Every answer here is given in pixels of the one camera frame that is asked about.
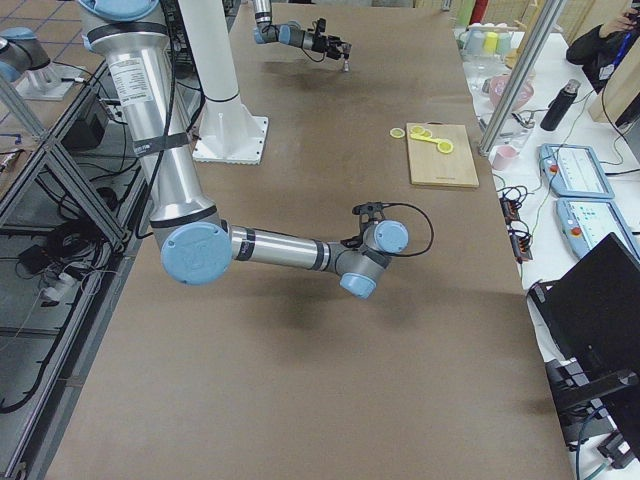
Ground pink bowl with ice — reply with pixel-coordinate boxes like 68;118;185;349
488;73;534;111

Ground yellow plastic spoon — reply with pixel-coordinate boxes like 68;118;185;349
409;134;454;149

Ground pink cup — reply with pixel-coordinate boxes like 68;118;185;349
492;145;519;171

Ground far blue teach pendant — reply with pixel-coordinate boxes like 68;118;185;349
538;143;615;199

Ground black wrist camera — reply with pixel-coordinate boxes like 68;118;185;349
352;202;387;236

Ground near blue teach pendant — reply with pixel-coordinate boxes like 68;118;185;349
555;197;639;259

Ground green plastic cup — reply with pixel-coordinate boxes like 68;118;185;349
496;32;512;57

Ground grey plastic cup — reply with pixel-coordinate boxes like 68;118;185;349
464;30;485;55

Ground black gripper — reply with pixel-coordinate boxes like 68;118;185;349
312;18;351;61

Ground blue teach pendant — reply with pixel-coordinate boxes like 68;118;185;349
555;197;639;259
538;143;615;199

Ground lemon slice upper pair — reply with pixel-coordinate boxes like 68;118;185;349
410;125;426;135

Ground black camera cable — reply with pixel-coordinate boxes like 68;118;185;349
379;201;435;259

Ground black laptop monitor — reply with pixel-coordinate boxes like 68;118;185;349
528;233;639;380

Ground yellow plastic cup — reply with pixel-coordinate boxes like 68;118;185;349
482;31;499;55

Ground person in black jacket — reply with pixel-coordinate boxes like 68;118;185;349
565;1;639;93

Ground black thermos bottle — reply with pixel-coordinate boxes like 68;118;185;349
540;79;581;132

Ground bamboo cutting board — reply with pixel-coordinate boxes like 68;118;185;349
406;123;479;188

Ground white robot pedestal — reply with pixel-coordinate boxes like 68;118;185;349
179;0;269;165

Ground aluminium frame post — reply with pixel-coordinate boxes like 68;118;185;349
478;0;566;157

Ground lemon slice on spoon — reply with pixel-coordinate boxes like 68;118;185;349
437;142;454;154

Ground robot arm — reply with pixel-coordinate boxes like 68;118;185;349
79;1;409;298
253;0;352;71

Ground lemon slice off board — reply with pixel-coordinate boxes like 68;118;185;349
389;127;406;139

